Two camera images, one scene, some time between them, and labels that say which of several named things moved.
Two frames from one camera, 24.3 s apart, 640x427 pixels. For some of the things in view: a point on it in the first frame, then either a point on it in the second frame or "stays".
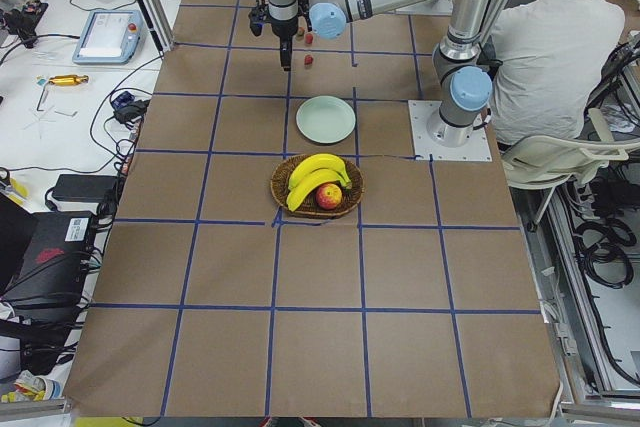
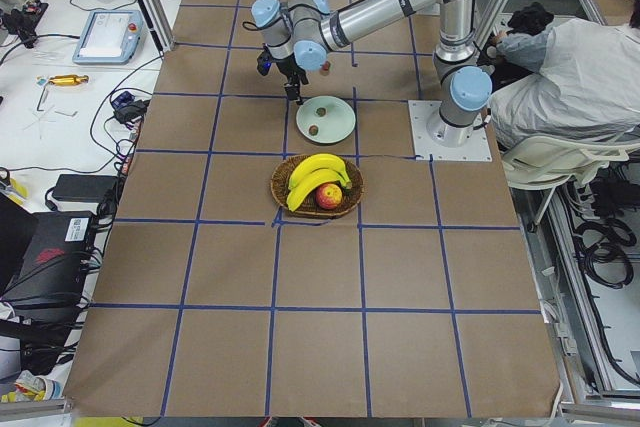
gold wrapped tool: [69, 80] stays
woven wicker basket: [308, 206] stays
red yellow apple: [329, 196] stays
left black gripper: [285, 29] → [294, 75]
